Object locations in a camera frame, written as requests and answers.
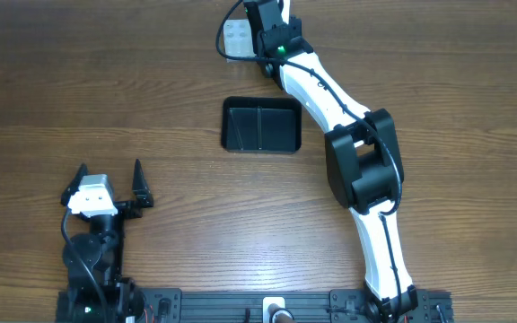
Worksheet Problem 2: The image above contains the clear test tube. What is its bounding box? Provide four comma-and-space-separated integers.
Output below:
227, 108, 245, 152
256, 106, 264, 152

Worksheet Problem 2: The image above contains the mounting rail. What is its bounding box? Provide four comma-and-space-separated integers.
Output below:
56, 287, 455, 323

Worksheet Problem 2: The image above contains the black cable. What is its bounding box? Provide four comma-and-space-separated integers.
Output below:
59, 206, 110, 323
215, 0, 404, 315

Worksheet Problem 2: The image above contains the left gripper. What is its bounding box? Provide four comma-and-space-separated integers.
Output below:
60, 158, 154, 220

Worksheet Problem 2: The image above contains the white test tube rack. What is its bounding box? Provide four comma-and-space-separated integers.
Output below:
222, 19, 259, 63

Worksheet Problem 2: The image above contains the black tray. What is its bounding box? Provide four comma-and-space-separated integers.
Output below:
220, 97, 303, 156

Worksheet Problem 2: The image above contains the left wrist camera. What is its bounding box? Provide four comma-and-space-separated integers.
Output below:
66, 173, 119, 220

